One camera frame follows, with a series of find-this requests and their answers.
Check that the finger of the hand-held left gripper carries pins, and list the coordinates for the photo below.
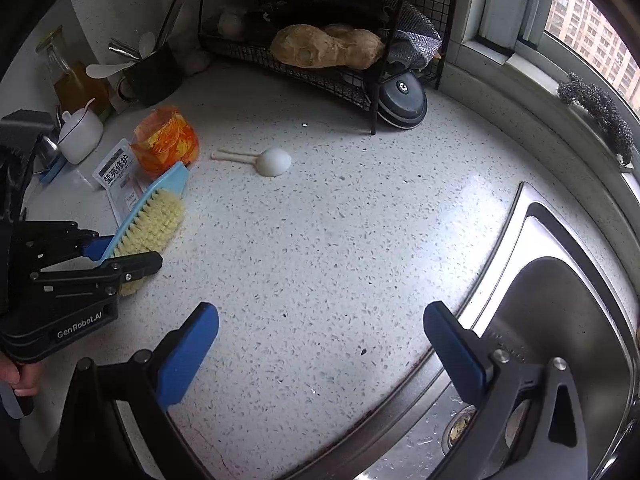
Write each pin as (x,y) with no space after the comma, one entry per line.
(142,264)
(102,249)

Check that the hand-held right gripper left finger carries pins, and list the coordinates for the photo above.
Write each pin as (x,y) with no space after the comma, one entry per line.
(187,355)

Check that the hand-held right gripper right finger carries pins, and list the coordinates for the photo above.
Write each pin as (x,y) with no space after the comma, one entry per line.
(455,355)

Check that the blue scrubbing brush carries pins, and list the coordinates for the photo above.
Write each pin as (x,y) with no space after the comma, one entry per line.
(150,210)

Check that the person's left hand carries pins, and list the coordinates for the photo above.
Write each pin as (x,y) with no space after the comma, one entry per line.
(22,377)

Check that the white sachet with dark print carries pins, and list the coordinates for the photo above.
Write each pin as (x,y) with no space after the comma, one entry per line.
(116,167)

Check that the blue coaster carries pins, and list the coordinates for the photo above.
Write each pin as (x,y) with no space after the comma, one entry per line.
(52,171)

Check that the stainless steel teapot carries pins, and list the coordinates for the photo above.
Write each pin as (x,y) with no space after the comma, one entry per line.
(47,147)

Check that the stainless steel sink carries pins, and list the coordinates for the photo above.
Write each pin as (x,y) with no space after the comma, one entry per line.
(550,285)

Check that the white sugar pot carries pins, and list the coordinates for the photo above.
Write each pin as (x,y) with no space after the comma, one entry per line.
(80,132)

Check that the orange plastic wrapper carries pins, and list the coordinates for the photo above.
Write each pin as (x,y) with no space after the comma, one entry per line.
(165,142)

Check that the glass oil bottle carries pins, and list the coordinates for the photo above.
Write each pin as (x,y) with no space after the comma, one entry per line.
(80,85)

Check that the white plastic spoon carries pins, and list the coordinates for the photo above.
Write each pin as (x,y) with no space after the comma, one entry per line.
(274,162)

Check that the white rice spoon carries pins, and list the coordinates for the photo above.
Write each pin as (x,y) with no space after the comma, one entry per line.
(107,71)

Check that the black enamel mug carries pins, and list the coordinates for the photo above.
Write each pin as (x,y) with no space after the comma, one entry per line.
(152,77)

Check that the metal tongs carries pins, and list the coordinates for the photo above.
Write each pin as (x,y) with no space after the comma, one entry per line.
(122,49)

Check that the garlic bulb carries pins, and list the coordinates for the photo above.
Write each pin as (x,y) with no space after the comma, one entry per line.
(196,61)
(231,24)

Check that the dark chopsticks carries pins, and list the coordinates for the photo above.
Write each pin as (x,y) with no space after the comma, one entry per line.
(170,15)

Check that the dark mug with utensils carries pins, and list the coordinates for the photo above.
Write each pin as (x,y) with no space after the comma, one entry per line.
(115,5)

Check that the black round pot lid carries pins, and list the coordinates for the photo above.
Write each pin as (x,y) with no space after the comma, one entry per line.
(402,100)

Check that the ginger root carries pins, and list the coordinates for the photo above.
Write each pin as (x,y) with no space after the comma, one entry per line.
(320,45)

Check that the dark dried plant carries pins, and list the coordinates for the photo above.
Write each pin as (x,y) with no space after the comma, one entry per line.
(600,110)

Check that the silver mesh bag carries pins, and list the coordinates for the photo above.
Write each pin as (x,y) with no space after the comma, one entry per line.
(415,35)

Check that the window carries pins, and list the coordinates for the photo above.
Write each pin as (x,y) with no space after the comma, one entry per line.
(580,15)

